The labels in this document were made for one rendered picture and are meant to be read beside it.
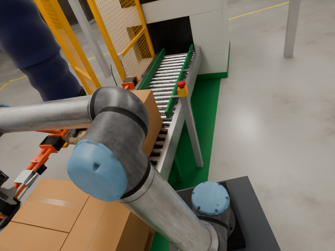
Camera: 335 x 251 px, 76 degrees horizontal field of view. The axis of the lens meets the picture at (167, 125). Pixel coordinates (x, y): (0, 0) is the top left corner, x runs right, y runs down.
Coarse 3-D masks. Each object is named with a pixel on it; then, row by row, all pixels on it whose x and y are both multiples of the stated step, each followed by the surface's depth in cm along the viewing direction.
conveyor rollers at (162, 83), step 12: (168, 60) 322; (180, 60) 309; (156, 72) 300; (168, 72) 294; (156, 84) 280; (168, 84) 266; (156, 96) 260; (168, 96) 245; (168, 120) 219; (156, 144) 193; (156, 156) 181
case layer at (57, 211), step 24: (48, 192) 181; (72, 192) 174; (24, 216) 168; (48, 216) 163; (72, 216) 157; (96, 216) 152; (120, 216) 148; (0, 240) 157; (24, 240) 152; (48, 240) 148; (72, 240) 143; (96, 240) 139; (120, 240) 137; (144, 240) 169
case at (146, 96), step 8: (144, 96) 180; (152, 96) 188; (144, 104) 173; (152, 104) 188; (152, 112) 188; (152, 120) 188; (160, 120) 205; (152, 128) 188; (160, 128) 205; (80, 136) 160; (152, 136) 188; (144, 144) 173; (152, 144) 187; (144, 152) 173
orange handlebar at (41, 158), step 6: (66, 132) 119; (42, 150) 109; (48, 150) 108; (36, 156) 106; (42, 156) 105; (36, 162) 105; (42, 162) 104; (30, 168) 102; (36, 168) 101; (12, 186) 95; (18, 186) 97; (24, 186) 95; (18, 192) 92; (0, 216) 85
